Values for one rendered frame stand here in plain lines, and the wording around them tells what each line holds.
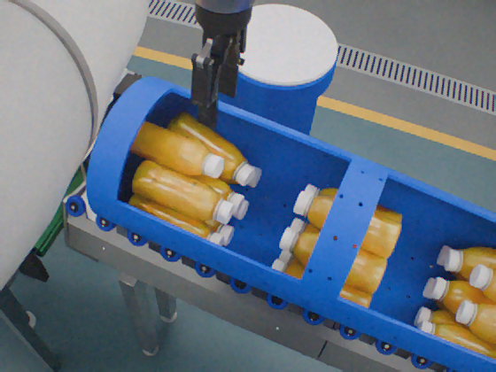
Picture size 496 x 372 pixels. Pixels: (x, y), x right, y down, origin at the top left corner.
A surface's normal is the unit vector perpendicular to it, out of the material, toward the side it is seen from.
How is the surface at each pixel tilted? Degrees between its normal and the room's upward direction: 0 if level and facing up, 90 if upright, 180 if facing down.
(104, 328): 0
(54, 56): 55
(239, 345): 0
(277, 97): 90
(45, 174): 83
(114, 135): 27
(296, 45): 0
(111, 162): 45
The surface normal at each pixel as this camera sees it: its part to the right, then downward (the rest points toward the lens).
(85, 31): 0.83, -0.47
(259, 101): -0.34, 0.78
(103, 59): 0.99, -0.14
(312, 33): 0.07, -0.54
